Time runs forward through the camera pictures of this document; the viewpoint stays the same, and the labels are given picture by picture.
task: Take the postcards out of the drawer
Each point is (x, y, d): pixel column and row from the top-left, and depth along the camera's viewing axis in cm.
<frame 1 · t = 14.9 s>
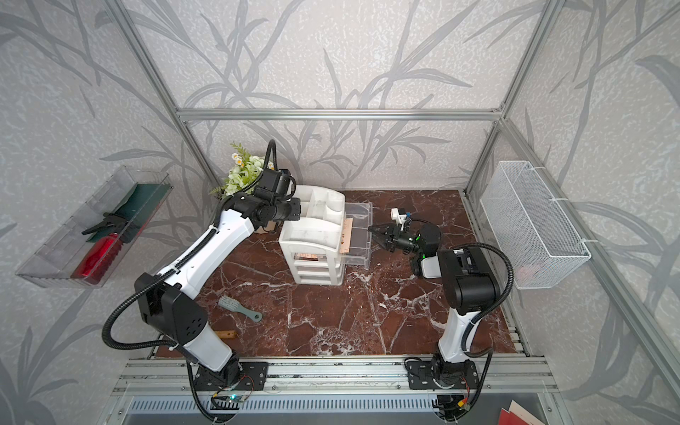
left hand: (295, 207, 83), fingers closed
right hand: (368, 233, 84), fingers open
white plastic drawer organizer: (312, 243, 76), point 25 cm above the table
clear top drawer: (360, 243, 88), point 15 cm above the table
beige postcard red characters: (346, 235, 88), point 16 cm above the table
green white artificial flowers: (244, 170, 87), point 31 cm above the table
green hair brush: (235, 305, 88), on the table

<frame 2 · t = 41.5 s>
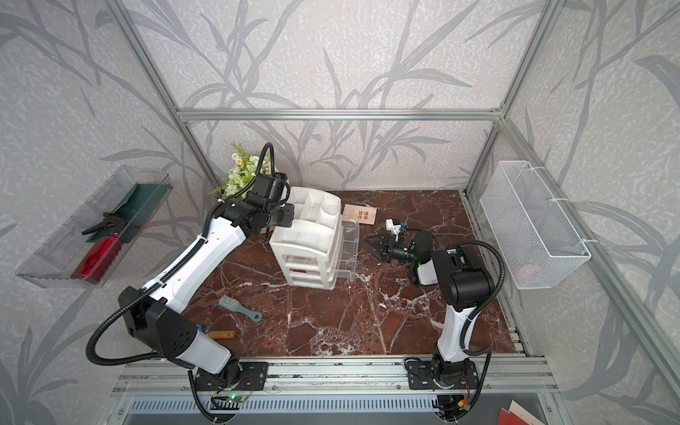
left hand: (285, 212, 81), fingers closed
right hand: (364, 245, 86), fingers open
beige postcard red characters: (363, 214, 114), on the table
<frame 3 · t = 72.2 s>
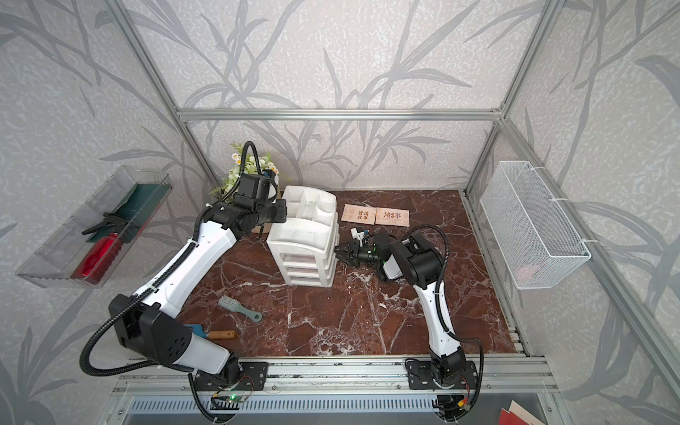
left hand: (284, 207, 81), fingers closed
right hand: (333, 252, 94), fingers open
beige postcard everything ok: (392, 216, 114), on the table
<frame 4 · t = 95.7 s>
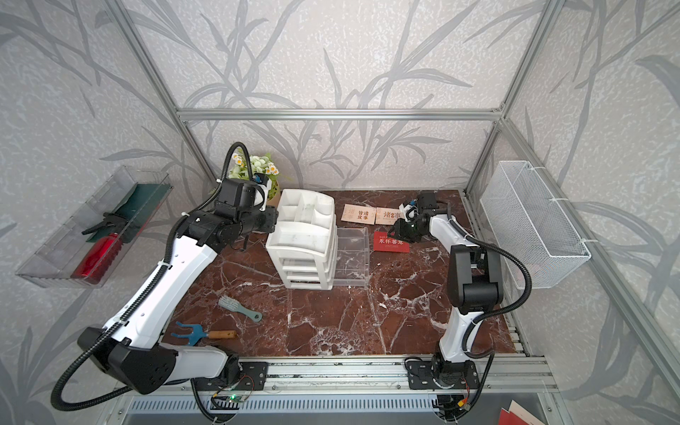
left hand: (273, 212, 75), fingers open
right hand: (391, 233, 95), fingers open
clear drawer 2: (352, 262, 100), on the table
